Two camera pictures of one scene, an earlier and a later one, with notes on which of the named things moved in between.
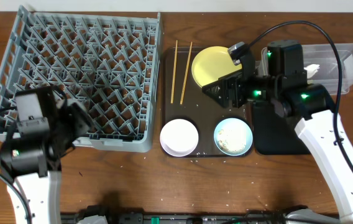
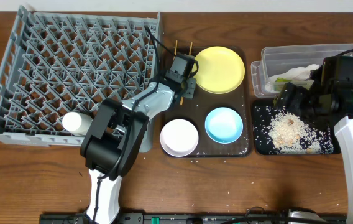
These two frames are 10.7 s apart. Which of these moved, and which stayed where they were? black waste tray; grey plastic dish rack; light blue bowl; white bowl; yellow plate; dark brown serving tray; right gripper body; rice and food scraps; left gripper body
Moved: right gripper body; left gripper body; light blue bowl; rice and food scraps
Stayed: white bowl; black waste tray; yellow plate; grey plastic dish rack; dark brown serving tray
